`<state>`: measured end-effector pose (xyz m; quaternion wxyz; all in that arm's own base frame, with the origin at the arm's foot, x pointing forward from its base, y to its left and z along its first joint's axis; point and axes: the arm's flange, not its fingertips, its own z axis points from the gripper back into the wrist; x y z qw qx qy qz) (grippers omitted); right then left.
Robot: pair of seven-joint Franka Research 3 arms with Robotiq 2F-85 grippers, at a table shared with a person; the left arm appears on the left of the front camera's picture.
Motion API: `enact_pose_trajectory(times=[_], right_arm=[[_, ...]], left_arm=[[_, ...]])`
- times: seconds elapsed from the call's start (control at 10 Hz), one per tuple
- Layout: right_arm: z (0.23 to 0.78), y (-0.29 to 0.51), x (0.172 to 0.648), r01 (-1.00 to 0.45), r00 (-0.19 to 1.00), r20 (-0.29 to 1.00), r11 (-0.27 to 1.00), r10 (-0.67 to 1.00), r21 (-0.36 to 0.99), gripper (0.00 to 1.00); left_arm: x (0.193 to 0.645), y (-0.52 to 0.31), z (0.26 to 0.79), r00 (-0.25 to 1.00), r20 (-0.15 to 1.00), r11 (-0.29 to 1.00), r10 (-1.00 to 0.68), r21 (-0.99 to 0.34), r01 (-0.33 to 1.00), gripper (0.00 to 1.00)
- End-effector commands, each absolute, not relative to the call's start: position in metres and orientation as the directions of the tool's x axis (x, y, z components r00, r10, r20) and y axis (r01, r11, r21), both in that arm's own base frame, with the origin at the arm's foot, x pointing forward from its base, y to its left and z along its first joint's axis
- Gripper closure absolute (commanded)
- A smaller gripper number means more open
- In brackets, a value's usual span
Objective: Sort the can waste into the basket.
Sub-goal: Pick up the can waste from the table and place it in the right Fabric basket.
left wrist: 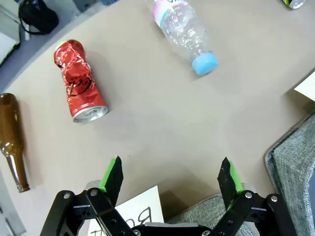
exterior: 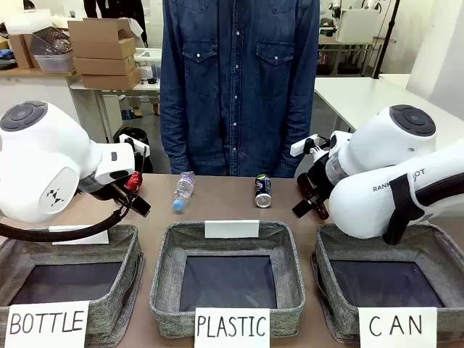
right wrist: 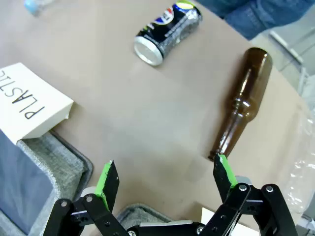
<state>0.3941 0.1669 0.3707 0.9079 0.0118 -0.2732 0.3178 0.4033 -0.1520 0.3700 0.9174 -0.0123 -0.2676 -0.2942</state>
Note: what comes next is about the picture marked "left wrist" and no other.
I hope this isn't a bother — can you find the white card on plastic basket rim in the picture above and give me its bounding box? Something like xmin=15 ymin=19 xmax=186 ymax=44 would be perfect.
xmin=294 ymin=70 xmax=315 ymax=102

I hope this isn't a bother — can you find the crushed red soda can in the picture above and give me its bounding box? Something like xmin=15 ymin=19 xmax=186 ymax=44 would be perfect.
xmin=53 ymin=39 xmax=109 ymax=123

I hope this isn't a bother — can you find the clear plastic bottle blue cap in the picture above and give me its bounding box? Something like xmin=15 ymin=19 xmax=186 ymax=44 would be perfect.
xmin=146 ymin=0 xmax=219 ymax=76

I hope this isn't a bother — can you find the white cabinet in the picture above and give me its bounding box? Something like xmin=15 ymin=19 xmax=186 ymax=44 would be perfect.
xmin=0 ymin=4 xmax=22 ymax=66

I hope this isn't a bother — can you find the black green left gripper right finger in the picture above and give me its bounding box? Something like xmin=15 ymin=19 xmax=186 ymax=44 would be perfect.
xmin=211 ymin=157 xmax=297 ymax=236

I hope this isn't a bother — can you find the brown glass bottle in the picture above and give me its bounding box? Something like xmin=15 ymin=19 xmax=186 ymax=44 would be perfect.
xmin=0 ymin=92 xmax=31 ymax=193

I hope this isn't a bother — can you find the black green drink can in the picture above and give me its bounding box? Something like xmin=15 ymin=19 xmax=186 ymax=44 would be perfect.
xmin=282 ymin=0 xmax=307 ymax=10

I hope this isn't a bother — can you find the white card on bottle basket rim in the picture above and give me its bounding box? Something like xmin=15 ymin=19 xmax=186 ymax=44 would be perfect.
xmin=88 ymin=185 xmax=165 ymax=236

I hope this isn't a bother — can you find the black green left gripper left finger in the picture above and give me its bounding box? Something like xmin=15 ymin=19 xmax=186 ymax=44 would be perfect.
xmin=40 ymin=155 xmax=135 ymax=236

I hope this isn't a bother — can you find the black backpack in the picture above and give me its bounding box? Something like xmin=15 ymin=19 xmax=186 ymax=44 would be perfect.
xmin=19 ymin=0 xmax=59 ymax=35

